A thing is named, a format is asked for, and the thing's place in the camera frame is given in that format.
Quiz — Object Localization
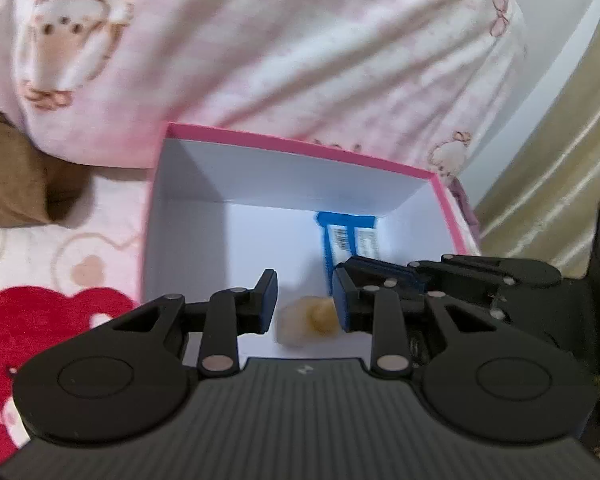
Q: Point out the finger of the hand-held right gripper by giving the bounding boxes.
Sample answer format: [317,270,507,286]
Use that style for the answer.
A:
[347,255,563,291]
[404,280,511,321]

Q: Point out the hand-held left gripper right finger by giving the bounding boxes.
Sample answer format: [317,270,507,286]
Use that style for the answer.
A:
[332,267,511,378]

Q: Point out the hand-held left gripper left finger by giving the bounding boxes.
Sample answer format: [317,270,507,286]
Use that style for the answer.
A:
[95,269,279,378]

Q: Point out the beige soft lump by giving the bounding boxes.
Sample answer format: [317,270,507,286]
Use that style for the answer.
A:
[277,296,340,348]

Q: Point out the pink cardboard box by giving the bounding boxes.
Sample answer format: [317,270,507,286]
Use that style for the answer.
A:
[139,121,482,361]

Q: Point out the purple cloth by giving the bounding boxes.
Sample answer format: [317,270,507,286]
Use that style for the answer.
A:
[447,177,482,243]

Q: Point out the beige curtain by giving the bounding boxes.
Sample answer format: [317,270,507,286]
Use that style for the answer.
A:
[472,0,600,281]

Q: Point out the red bear printed blanket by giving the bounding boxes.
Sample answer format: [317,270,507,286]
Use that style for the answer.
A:
[0,167,155,466]

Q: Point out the pink printed pillow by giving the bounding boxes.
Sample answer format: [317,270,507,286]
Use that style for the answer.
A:
[0,0,528,186]

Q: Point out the brown cushion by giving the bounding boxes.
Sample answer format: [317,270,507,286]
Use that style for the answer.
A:
[0,100,98,231]

